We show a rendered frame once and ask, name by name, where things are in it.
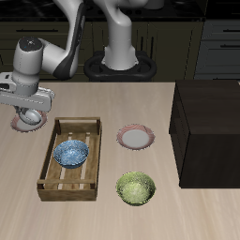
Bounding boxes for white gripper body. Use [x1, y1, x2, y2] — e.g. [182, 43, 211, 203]
[0, 86, 56, 113]

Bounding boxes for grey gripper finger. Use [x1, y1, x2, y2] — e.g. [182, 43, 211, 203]
[14, 105, 23, 122]

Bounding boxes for pink-rimmed white plate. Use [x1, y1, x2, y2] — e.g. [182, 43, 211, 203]
[116, 124, 156, 151]
[9, 109, 49, 133]

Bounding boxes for blue bowl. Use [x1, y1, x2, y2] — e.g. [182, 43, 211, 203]
[52, 139, 90, 170]

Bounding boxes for green bowl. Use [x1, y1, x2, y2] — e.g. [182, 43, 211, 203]
[115, 171, 157, 207]

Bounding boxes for wooden slat tray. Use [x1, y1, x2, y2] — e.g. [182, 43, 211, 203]
[36, 116, 103, 203]

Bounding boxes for dark kitchen cupboards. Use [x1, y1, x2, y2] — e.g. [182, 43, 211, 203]
[0, 0, 240, 83]

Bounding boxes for dark wooden cabinet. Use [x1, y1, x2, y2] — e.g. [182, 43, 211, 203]
[168, 79, 240, 189]

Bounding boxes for grey drawer unit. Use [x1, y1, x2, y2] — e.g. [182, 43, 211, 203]
[193, 20, 240, 81]

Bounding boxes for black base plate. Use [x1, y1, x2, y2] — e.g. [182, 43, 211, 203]
[82, 51, 158, 83]

